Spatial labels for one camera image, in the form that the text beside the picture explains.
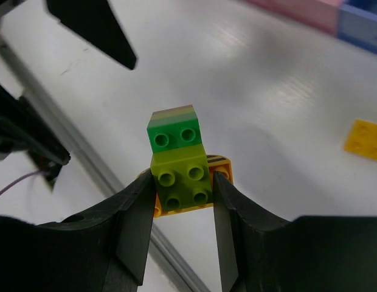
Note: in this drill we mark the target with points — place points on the front aluminium rail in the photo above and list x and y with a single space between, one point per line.
162 251

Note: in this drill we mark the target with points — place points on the dark blue container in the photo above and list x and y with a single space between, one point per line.
357 24

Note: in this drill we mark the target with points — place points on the small pink container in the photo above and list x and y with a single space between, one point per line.
320 14

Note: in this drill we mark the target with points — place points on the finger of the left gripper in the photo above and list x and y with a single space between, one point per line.
95 22

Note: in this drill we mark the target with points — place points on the lime lego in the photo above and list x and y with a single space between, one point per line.
182 178

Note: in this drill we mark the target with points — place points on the green lego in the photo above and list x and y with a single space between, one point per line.
173 128

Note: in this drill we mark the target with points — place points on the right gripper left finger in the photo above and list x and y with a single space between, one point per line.
102 248

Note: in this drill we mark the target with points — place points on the yellow square lego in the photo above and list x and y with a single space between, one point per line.
362 139

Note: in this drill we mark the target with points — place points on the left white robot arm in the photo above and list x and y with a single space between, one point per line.
21 127

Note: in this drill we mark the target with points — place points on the orange lego plate stack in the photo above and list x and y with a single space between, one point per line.
217 163

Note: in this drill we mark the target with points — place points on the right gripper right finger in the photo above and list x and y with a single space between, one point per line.
259 251

